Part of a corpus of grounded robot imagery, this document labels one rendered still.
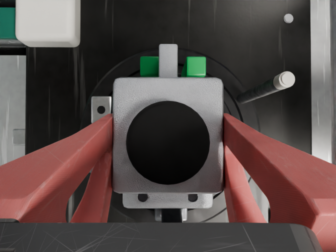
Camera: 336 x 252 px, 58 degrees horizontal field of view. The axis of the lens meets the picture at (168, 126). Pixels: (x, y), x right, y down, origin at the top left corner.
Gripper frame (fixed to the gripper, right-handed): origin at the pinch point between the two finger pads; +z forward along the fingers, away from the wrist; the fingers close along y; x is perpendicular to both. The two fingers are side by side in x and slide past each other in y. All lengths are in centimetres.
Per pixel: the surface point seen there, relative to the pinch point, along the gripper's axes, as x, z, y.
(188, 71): 0.4, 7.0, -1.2
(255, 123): 5.9, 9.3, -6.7
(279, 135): 7.8, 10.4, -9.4
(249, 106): 4.8, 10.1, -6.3
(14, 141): 8.2, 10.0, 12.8
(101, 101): 3.6, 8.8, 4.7
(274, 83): -0.3, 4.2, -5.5
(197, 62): 0.0, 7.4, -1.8
